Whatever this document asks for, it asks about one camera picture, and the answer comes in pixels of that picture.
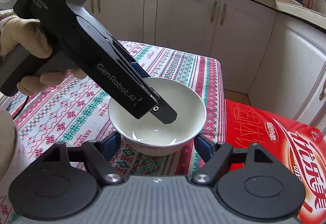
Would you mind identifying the white kitchen cabinets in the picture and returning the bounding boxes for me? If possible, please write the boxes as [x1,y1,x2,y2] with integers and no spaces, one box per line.
[85,0,325,131]

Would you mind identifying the patterned tablecloth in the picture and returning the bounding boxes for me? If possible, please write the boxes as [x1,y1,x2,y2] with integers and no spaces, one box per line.
[1,41,225,223]

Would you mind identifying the white floral bowl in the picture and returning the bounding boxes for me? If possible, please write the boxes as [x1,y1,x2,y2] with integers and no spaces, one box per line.
[108,77,207,156]

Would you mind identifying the red snack box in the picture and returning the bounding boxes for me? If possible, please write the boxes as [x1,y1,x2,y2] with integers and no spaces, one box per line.
[225,100,325,223]

